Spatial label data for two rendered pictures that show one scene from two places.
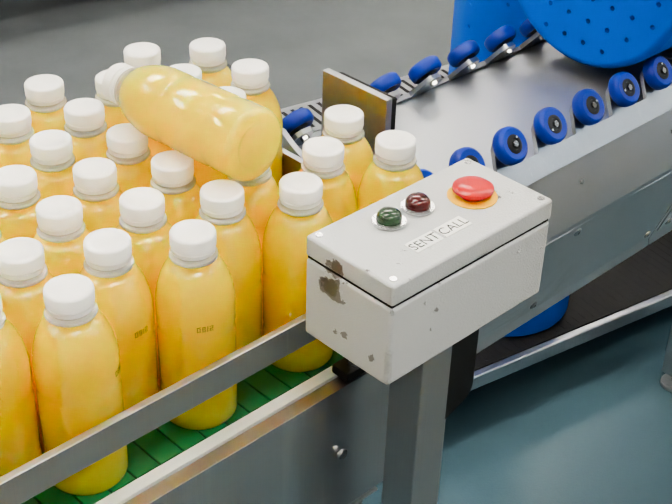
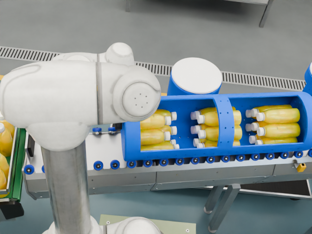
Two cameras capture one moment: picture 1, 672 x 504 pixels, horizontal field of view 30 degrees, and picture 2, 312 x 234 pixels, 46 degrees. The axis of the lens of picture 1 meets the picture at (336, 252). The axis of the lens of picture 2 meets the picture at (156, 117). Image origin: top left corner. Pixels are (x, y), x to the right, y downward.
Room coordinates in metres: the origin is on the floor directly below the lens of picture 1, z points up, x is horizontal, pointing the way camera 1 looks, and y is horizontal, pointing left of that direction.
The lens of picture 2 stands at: (0.76, -0.94, 2.39)
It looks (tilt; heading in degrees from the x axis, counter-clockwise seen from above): 50 degrees down; 31
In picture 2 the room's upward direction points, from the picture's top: 9 degrees clockwise
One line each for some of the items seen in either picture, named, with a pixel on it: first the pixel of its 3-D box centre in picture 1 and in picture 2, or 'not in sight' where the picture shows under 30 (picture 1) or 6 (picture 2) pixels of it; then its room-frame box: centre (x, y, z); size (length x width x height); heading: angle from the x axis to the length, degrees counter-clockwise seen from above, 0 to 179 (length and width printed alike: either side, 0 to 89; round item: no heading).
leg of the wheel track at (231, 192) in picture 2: not in sight; (222, 209); (1.94, -0.81, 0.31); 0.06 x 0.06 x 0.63; 45
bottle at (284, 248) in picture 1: (299, 278); not in sight; (0.96, 0.03, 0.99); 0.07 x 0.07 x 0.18
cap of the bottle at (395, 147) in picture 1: (395, 147); not in sight; (1.05, -0.05, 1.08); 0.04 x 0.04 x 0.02
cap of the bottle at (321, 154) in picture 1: (323, 154); not in sight; (1.03, 0.02, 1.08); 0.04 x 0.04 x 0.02
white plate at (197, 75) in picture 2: not in sight; (197, 74); (2.12, -0.34, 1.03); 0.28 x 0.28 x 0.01
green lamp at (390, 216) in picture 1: (389, 216); not in sight; (0.88, -0.04, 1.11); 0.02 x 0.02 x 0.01
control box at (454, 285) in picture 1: (429, 264); not in sight; (0.90, -0.08, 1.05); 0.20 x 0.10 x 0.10; 135
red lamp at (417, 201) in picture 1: (417, 201); not in sight; (0.91, -0.07, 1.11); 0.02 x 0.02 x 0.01
